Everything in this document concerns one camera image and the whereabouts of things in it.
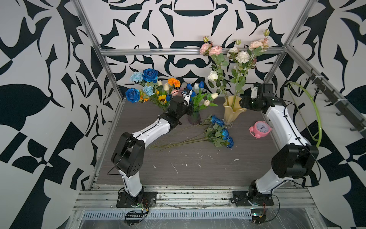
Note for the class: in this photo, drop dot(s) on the mixed sunflower bouquet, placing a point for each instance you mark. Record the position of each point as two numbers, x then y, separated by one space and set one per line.
153 89

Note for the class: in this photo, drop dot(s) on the pink and white flower bouquet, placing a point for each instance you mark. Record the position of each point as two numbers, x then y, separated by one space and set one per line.
233 68

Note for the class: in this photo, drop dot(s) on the yellow wavy glass vase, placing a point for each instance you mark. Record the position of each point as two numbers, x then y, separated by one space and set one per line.
232 109

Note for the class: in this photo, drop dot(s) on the black hook rail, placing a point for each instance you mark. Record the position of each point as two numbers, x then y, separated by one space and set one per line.
344 106

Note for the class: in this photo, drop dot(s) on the purple glass vase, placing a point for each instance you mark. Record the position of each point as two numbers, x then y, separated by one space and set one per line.
195 118

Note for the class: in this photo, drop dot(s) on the pink alarm clock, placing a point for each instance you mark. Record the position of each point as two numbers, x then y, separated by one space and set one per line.
260 129

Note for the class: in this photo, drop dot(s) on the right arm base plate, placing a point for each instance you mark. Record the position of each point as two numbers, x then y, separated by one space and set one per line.
248 199

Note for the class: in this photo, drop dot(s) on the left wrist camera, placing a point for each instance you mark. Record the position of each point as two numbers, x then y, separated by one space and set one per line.
186 94

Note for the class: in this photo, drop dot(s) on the tulip bouquet blue white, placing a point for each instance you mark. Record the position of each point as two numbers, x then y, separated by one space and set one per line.
201 99

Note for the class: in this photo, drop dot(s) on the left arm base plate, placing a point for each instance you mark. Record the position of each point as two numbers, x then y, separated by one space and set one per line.
143 199

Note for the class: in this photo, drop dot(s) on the blue rose low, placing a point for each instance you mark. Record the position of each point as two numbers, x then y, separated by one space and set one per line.
230 142

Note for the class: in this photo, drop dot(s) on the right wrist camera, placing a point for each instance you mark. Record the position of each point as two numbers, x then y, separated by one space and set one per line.
254 92

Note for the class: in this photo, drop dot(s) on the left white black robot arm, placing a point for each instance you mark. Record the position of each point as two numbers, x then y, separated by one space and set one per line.
128 155

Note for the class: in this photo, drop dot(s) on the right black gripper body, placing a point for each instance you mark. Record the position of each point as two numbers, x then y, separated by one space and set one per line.
252 103

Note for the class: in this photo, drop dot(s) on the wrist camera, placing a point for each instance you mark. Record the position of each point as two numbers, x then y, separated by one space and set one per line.
254 92
186 94

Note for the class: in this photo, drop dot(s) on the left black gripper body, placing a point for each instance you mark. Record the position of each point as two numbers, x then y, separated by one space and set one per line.
187 110

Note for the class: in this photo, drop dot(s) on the blue rose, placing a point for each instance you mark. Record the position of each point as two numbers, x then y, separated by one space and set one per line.
215 136
212 120
212 125

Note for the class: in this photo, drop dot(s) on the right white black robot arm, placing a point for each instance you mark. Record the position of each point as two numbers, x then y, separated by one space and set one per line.
296 157

